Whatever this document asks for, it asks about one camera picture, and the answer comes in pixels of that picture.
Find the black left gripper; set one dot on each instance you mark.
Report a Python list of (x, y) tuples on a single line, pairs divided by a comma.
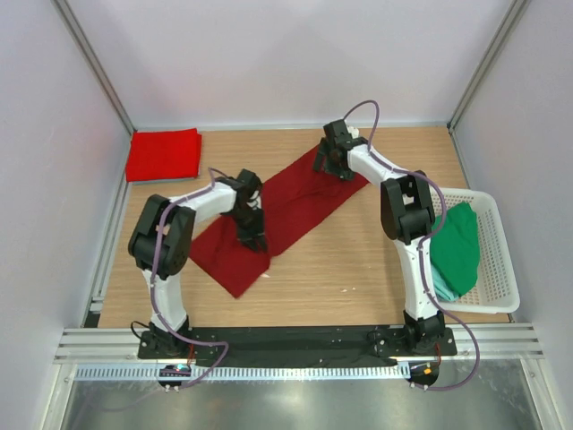
[(252, 230)]

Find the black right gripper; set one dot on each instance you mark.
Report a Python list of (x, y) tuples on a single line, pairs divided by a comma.
[(327, 152)]

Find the dark red t shirt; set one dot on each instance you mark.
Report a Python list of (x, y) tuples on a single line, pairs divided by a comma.
[(295, 201)]

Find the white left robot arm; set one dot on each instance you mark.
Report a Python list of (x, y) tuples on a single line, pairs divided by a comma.
[(161, 242)]

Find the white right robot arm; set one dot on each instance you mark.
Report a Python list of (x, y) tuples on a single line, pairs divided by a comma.
[(407, 218)]

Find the folded bright red t shirt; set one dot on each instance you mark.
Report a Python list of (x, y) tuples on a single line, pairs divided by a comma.
[(164, 155)]

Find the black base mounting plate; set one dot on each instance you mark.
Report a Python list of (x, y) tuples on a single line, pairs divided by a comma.
[(296, 347)]

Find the green t shirt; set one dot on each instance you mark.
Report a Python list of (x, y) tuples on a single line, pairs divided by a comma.
[(455, 249)]

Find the light teal t shirt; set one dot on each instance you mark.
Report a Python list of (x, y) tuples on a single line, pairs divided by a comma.
[(446, 289)]

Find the white plastic basket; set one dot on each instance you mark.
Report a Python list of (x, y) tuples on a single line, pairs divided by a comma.
[(495, 291)]

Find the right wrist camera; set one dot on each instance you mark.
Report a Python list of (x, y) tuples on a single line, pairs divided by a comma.
[(354, 132)]

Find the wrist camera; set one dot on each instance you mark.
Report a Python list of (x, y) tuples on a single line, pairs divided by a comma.
[(354, 132), (254, 200)]

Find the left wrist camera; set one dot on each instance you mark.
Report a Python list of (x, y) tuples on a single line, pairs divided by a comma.
[(254, 200)]

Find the white slotted cable duct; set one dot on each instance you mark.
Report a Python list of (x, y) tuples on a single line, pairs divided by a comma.
[(178, 373)]

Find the aluminium frame rail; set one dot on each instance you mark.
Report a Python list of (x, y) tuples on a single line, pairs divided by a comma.
[(484, 340)]

